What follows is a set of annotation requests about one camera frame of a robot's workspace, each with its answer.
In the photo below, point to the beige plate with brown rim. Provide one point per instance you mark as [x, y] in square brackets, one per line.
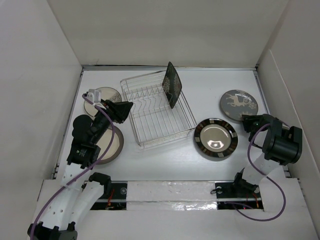
[115, 148]

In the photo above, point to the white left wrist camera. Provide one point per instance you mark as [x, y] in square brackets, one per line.
[93, 96]

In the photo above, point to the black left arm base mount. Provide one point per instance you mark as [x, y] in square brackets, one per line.
[114, 199]

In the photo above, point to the silver wire dish rack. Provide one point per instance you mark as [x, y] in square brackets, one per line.
[152, 119]

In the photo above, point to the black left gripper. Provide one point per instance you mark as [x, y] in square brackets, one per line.
[118, 111]

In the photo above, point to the black rimmed striped round plate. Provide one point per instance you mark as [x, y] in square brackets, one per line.
[216, 138]

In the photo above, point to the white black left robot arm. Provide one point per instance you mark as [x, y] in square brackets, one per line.
[80, 186]

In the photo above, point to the black square floral plate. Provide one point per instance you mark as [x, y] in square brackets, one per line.
[172, 85]

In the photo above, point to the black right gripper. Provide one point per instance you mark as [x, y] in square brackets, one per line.
[248, 118]

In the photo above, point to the beige plate with tree pattern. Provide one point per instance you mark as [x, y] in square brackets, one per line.
[107, 93]

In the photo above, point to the grey round deer plate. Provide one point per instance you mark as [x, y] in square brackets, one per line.
[236, 103]

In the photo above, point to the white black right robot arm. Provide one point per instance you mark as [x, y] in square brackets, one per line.
[281, 146]

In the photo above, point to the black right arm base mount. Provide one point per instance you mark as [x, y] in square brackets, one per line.
[229, 199]

